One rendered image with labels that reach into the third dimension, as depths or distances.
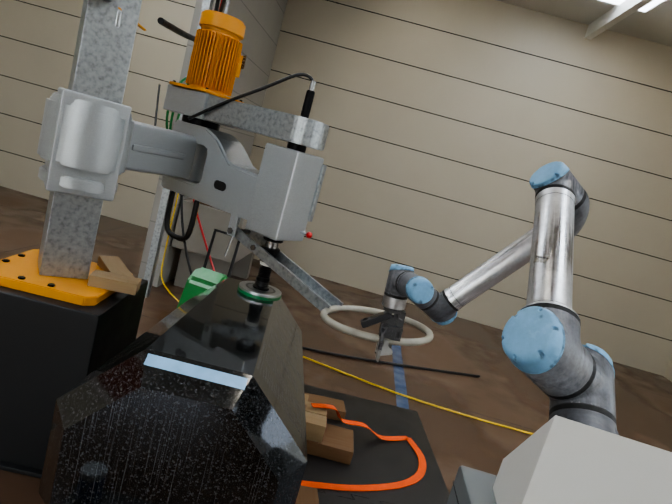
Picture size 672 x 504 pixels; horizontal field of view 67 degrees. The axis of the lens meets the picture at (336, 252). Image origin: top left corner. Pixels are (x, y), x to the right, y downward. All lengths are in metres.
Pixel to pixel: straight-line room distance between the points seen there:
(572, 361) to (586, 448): 0.19
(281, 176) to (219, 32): 0.87
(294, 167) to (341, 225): 4.62
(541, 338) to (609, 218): 6.28
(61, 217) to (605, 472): 2.11
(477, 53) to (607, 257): 3.14
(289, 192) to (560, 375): 1.45
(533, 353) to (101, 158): 1.79
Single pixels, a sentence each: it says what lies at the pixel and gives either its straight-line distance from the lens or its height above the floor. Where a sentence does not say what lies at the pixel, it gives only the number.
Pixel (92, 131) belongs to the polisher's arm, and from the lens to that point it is 2.31.
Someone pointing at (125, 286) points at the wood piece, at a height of 0.81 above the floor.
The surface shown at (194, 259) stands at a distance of 5.14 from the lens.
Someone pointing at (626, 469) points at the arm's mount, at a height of 1.11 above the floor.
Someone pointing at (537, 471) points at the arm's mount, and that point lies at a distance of 1.29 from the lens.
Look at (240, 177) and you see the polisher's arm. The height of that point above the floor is 1.38.
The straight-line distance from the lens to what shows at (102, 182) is 2.38.
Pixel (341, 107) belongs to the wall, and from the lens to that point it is 6.93.
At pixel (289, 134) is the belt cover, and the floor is 1.63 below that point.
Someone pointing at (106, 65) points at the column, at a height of 1.69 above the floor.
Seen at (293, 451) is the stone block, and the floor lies 0.64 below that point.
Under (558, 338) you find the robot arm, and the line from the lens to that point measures 1.27.
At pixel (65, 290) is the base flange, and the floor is 0.78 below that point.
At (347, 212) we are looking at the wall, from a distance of 6.89.
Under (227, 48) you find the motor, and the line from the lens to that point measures 2.83.
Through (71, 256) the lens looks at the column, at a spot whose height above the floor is 0.88.
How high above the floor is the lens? 1.57
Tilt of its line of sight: 10 degrees down
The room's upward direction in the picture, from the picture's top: 16 degrees clockwise
